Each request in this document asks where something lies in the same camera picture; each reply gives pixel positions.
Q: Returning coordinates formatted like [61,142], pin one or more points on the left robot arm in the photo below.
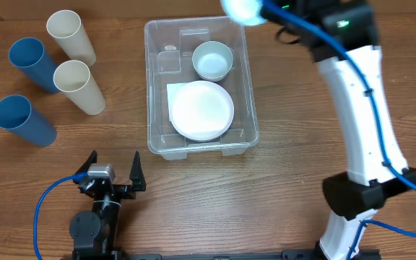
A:
[94,232]

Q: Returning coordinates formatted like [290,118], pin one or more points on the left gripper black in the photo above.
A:
[139,182]

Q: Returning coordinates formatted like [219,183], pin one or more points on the pink plate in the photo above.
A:
[202,111]

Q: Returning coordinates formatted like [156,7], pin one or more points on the grey bowl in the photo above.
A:
[212,59]

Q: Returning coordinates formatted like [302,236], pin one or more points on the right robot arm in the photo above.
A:
[376,168]

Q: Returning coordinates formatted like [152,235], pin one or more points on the beige cup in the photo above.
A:
[74,79]
[67,29]

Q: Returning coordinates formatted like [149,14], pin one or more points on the blue cup near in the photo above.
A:
[20,117]

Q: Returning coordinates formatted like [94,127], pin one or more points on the pink bowl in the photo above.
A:
[213,79]

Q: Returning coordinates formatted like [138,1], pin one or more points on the light blue bowl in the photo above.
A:
[245,12]

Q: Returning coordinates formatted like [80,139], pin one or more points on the white label in bin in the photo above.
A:
[171,91]

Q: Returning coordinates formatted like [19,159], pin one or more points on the blue cup far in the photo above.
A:
[31,57]

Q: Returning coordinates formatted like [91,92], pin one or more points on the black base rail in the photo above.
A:
[222,255]

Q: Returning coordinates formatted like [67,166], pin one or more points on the clear plastic storage bin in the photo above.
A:
[169,45]

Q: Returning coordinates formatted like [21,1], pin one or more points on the blue cup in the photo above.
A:
[20,117]
[31,57]

